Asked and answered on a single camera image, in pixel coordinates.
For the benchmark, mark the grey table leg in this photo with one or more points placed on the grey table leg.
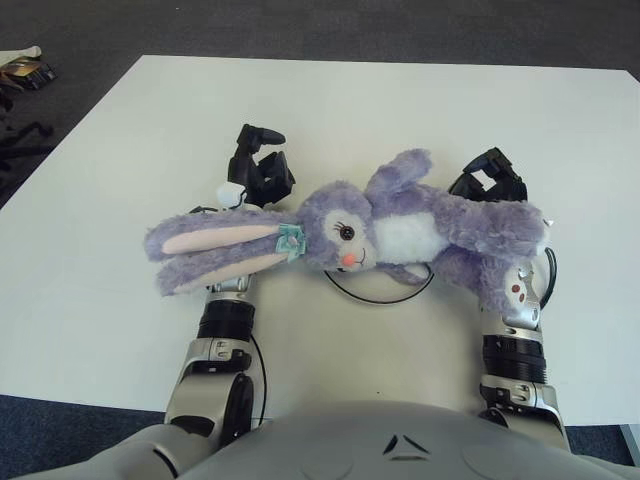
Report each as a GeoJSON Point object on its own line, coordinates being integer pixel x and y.
{"type": "Point", "coordinates": [631, 445]}

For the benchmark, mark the black chair base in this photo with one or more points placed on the black chair base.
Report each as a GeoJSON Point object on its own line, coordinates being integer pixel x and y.
{"type": "Point", "coordinates": [25, 140]}

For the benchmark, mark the white object on floor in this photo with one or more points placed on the white object on floor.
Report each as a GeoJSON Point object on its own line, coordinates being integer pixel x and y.
{"type": "Point", "coordinates": [22, 51]}

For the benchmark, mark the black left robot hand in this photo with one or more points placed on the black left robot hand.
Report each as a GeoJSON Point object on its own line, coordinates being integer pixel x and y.
{"type": "Point", "coordinates": [262, 175]}

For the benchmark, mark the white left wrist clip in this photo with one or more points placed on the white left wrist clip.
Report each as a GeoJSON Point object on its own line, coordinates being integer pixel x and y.
{"type": "Point", "coordinates": [230, 192]}

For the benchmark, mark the purple plush bunny doll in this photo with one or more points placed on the purple plush bunny doll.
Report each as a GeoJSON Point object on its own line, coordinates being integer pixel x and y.
{"type": "Point", "coordinates": [360, 225]}

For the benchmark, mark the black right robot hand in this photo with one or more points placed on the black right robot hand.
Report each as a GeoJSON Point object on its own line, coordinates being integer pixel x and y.
{"type": "Point", "coordinates": [492, 185]}

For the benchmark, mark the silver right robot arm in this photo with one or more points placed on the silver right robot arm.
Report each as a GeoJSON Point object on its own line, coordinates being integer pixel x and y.
{"type": "Point", "coordinates": [515, 360]}

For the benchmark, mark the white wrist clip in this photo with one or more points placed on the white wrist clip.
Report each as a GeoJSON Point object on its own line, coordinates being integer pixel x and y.
{"type": "Point", "coordinates": [230, 192]}
{"type": "Point", "coordinates": [548, 222]}

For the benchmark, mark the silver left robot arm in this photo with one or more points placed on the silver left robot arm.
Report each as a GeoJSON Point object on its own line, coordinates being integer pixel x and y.
{"type": "Point", "coordinates": [220, 350]}

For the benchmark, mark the dark box on floor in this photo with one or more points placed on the dark box on floor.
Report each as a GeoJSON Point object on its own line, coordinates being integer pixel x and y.
{"type": "Point", "coordinates": [32, 74]}

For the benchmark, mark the white plate black rim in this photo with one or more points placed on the white plate black rim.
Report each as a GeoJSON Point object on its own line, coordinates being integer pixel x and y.
{"type": "Point", "coordinates": [380, 285]}

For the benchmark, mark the grey robot torso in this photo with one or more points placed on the grey robot torso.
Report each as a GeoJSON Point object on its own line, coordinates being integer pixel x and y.
{"type": "Point", "coordinates": [360, 440]}

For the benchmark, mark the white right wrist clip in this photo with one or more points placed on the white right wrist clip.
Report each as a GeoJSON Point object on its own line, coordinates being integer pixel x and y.
{"type": "Point", "coordinates": [548, 222]}

